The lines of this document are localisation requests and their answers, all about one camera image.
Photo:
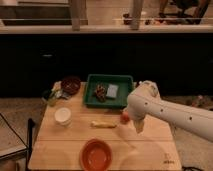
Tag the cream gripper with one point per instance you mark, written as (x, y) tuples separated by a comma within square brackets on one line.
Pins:
[(139, 125)]

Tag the yellow banana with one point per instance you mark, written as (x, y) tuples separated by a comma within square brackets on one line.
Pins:
[(98, 124)]

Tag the brown pine cone object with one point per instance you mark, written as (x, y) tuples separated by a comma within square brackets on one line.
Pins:
[(100, 93)]

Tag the orange red bowl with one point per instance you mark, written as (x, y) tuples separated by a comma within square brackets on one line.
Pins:
[(95, 155)]

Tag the blue sponge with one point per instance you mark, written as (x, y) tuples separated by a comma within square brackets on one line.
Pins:
[(112, 91)]

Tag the green plastic tray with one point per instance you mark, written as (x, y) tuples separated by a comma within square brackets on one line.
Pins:
[(125, 83)]

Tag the white cup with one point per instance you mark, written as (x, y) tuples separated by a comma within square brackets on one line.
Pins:
[(62, 116)]

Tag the wooden folding table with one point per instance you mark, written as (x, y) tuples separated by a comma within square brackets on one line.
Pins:
[(57, 147)]

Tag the dark red bowl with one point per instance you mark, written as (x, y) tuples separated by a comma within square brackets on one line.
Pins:
[(71, 84)]

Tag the black chair frame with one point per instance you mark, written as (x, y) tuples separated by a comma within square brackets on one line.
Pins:
[(27, 149)]

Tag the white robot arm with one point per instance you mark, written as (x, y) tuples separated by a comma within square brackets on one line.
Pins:
[(145, 99)]

